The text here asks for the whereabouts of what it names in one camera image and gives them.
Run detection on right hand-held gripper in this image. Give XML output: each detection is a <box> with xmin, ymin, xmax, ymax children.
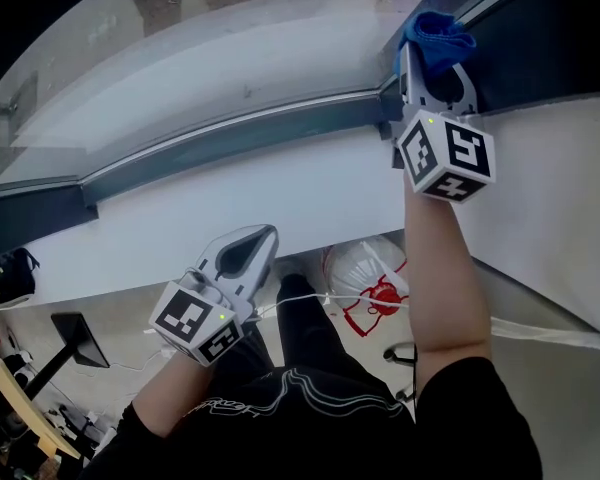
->
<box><xmin>389</xmin><ymin>42</ymin><xmax>496</xmax><ymax>204</ymax></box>

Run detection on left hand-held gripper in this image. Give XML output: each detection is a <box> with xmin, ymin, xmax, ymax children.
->
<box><xmin>148</xmin><ymin>224</ymin><xmax>280</xmax><ymax>367</ymax></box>

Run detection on blue cloth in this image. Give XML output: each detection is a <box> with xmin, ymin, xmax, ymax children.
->
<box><xmin>397</xmin><ymin>11</ymin><xmax>477</xmax><ymax>85</ymax></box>

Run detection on clear window glass pane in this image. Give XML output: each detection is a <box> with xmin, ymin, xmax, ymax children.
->
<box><xmin>0</xmin><ymin>0</ymin><xmax>524</xmax><ymax>187</ymax></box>

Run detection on person's right forearm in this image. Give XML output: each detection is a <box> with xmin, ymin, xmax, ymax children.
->
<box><xmin>403</xmin><ymin>172</ymin><xmax>494</xmax><ymax>399</ymax></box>

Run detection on person's left forearm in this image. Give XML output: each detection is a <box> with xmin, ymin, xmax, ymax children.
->
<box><xmin>132</xmin><ymin>352</ymin><xmax>216</xmax><ymax>437</ymax></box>

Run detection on grey sneaker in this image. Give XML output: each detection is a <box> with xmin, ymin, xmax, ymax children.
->
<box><xmin>272</xmin><ymin>257</ymin><xmax>306</xmax><ymax>289</ymax></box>

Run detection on white windowsill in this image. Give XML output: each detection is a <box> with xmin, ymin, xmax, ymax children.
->
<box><xmin>0</xmin><ymin>92</ymin><xmax>600</xmax><ymax>354</ymax></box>

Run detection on person's black trousers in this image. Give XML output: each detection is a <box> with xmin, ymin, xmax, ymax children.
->
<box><xmin>214</xmin><ymin>273</ymin><xmax>396</xmax><ymax>399</ymax></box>

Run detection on clear bag with red print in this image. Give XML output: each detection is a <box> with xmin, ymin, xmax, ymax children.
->
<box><xmin>322</xmin><ymin>235</ymin><xmax>411</xmax><ymax>339</ymax></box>

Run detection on person's black printed t-shirt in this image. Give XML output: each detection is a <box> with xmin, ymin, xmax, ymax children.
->
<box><xmin>87</xmin><ymin>355</ymin><xmax>544</xmax><ymax>480</ymax></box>

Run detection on green and black backpack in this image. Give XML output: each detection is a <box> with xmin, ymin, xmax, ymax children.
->
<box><xmin>0</xmin><ymin>247</ymin><xmax>41</xmax><ymax>314</ymax></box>

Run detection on white cable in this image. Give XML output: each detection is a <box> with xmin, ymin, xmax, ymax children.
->
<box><xmin>144</xmin><ymin>287</ymin><xmax>411</xmax><ymax>329</ymax></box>

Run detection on black table pedestal base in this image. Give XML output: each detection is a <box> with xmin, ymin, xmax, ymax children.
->
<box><xmin>22</xmin><ymin>312</ymin><xmax>111</xmax><ymax>404</ymax></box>

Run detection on black cable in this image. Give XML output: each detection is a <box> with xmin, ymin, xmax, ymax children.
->
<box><xmin>383</xmin><ymin>340</ymin><xmax>421</xmax><ymax>409</ymax></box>

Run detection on white fabric strap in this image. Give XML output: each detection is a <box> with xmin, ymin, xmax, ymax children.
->
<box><xmin>489</xmin><ymin>317</ymin><xmax>600</xmax><ymax>354</ymax></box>

